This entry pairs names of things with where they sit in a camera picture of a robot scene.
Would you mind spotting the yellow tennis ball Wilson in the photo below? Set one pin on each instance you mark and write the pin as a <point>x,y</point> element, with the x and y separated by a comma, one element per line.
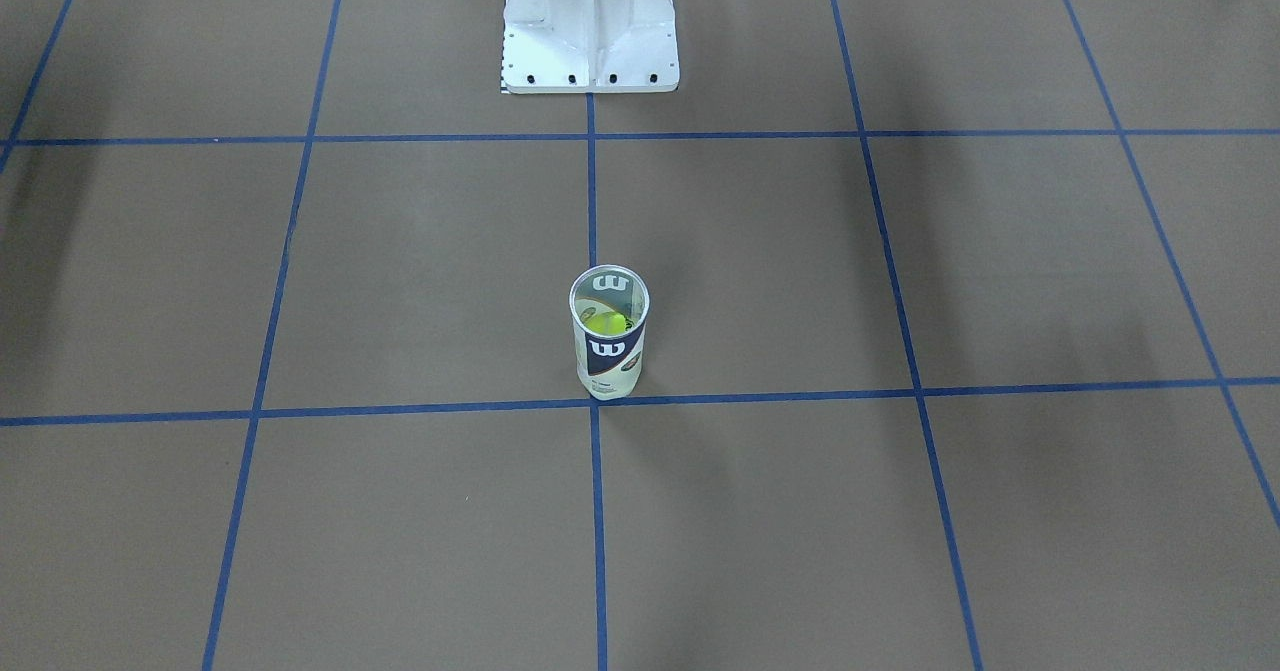
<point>606,323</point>

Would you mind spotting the white pedestal column with base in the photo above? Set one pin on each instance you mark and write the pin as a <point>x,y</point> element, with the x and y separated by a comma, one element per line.
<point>589,47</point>

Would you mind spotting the clear tennis ball can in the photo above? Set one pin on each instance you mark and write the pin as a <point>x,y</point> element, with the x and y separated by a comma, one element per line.
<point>609,367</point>

